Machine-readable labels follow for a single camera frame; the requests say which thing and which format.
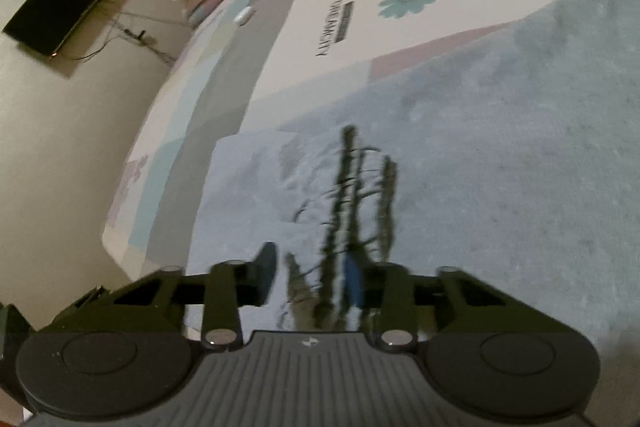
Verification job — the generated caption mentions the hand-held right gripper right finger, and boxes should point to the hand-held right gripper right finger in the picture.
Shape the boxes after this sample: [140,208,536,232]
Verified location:
[345,254,531,353]

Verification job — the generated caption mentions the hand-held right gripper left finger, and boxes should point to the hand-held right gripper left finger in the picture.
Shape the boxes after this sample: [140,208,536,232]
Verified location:
[95,242,278,352]

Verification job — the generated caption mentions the grey drawstring sweatpants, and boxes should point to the grey drawstring sweatpants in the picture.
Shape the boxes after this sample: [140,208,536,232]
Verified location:
[185,0,640,427]

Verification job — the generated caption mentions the black wall cables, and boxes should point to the black wall cables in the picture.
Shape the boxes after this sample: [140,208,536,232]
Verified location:
[55,9,180,68]

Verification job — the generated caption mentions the black wall television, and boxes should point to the black wall television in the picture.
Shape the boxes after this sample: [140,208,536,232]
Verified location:
[2,0,118,58]

